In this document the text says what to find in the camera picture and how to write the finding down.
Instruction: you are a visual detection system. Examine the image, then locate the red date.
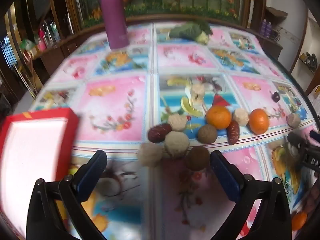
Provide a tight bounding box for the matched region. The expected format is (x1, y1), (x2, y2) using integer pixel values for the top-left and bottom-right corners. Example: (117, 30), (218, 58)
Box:
(226, 120), (240, 145)
(147, 123), (173, 143)

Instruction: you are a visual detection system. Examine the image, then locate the pair of dark shoes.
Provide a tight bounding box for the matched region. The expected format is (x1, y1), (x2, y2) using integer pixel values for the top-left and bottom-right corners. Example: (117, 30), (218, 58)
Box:
(299, 52), (318, 72)

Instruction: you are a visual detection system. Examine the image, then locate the purple thermos bottle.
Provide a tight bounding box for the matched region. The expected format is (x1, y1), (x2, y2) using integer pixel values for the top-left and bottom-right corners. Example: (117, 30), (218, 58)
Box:
(98, 0), (129, 50)

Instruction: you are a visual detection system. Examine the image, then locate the red box with white inside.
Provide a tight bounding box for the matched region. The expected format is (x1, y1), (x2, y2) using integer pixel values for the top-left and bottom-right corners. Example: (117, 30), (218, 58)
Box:
(0, 107), (80, 233)

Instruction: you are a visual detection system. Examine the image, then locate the brown walnut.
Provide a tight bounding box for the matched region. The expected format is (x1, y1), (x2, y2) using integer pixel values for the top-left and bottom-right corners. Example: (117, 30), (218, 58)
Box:
(197, 125), (217, 144)
(185, 146), (210, 171)

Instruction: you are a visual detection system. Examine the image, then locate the orange mandarin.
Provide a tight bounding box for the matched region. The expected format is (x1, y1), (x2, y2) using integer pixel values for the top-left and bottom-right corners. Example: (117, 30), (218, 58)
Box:
(249, 108), (270, 135)
(206, 106), (232, 130)

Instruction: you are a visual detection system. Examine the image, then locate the wooden wall shelf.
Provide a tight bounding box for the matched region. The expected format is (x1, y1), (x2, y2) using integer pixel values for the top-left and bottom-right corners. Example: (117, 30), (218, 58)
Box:
(265, 6), (288, 22)

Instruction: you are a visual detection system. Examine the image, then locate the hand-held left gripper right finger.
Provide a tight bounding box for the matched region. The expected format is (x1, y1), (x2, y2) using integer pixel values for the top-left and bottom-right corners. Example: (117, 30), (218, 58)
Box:
(209, 150), (293, 240)

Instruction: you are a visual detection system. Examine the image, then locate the wooden cabinet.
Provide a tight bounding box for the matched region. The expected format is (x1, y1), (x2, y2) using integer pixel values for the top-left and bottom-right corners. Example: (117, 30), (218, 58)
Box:
(0, 0), (84, 100)

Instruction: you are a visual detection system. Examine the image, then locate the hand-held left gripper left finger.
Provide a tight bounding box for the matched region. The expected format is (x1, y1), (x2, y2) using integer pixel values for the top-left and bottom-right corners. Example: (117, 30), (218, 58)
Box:
(26, 150), (108, 240)

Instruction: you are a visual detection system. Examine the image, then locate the green leafy vegetable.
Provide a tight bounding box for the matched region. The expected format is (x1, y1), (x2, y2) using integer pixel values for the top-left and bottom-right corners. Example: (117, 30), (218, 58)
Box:
(169, 21), (213, 44)

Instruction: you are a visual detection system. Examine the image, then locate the beige rough ball fruit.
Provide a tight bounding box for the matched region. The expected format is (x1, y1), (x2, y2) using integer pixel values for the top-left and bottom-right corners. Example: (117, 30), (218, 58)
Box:
(164, 131), (190, 158)
(138, 142), (163, 167)
(287, 113), (301, 128)
(190, 84), (208, 103)
(232, 109), (250, 127)
(167, 114), (187, 132)

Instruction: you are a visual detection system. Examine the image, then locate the row of bottles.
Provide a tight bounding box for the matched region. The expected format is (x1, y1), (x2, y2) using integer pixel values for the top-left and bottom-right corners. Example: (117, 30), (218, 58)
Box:
(35, 19), (62, 52)

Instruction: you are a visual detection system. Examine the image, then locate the printed plastic tablecloth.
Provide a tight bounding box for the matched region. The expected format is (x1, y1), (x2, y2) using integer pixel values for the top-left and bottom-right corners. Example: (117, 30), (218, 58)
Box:
(0, 22), (320, 240)

